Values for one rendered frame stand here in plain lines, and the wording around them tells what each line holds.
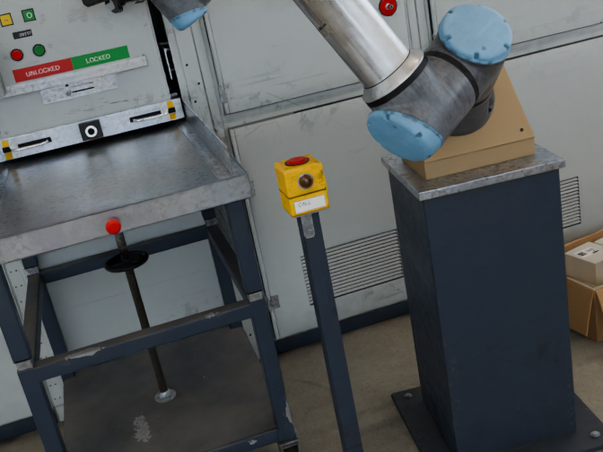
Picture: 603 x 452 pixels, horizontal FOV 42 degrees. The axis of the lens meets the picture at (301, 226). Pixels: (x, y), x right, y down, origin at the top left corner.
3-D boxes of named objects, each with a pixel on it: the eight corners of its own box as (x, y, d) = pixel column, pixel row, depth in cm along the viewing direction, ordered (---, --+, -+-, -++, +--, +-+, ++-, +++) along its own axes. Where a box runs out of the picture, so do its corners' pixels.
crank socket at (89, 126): (103, 136, 225) (99, 120, 223) (83, 142, 224) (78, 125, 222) (103, 134, 227) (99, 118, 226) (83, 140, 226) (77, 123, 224)
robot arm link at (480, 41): (508, 71, 173) (531, 21, 157) (466, 124, 168) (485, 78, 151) (450, 35, 176) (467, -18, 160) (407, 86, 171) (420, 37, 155)
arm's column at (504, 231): (527, 377, 229) (505, 136, 203) (578, 436, 201) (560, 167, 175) (423, 404, 226) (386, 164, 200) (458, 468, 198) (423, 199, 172)
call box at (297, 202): (330, 209, 156) (322, 160, 153) (292, 220, 155) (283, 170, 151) (318, 198, 164) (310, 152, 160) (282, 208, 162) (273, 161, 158)
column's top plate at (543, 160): (507, 134, 204) (507, 127, 203) (566, 167, 174) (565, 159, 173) (381, 163, 201) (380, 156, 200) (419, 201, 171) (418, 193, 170)
